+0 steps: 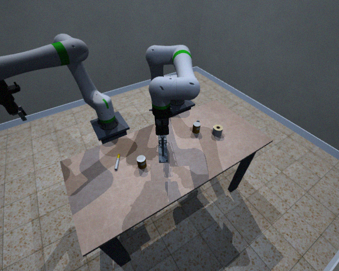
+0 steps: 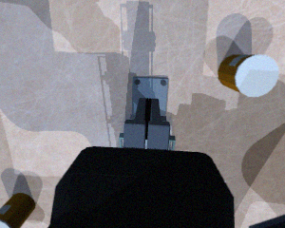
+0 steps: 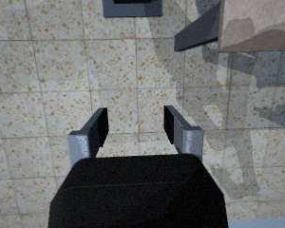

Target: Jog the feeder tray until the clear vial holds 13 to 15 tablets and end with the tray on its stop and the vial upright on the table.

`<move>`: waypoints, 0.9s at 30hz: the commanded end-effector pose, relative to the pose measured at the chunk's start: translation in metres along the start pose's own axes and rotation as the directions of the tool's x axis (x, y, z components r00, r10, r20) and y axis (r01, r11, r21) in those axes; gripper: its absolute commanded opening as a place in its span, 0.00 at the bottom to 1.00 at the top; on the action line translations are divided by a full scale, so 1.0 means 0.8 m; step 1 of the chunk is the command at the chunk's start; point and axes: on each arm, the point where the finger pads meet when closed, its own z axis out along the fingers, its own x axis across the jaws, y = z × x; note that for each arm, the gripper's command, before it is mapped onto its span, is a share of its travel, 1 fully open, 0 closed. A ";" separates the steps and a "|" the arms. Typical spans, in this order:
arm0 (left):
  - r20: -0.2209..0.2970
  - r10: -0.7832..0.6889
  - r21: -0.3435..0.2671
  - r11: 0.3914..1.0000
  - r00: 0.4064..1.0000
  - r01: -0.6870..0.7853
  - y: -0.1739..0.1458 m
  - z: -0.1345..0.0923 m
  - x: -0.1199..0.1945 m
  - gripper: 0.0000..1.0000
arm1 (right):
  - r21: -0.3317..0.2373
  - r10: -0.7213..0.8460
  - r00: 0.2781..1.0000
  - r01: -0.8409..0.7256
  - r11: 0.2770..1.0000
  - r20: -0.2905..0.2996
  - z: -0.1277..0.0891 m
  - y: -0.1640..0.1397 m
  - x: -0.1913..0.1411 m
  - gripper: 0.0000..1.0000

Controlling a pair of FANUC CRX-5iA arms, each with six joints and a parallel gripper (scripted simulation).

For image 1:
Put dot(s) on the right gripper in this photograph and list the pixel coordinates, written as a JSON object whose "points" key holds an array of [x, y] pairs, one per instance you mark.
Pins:
{"points": [[7, 100]]}

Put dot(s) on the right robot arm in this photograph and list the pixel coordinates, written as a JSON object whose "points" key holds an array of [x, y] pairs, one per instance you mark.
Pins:
{"points": [[64, 51]]}

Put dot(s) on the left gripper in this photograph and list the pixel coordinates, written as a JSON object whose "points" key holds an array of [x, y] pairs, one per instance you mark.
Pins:
{"points": [[161, 121]]}

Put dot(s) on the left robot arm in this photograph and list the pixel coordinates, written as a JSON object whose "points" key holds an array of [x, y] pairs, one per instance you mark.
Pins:
{"points": [[171, 90]]}

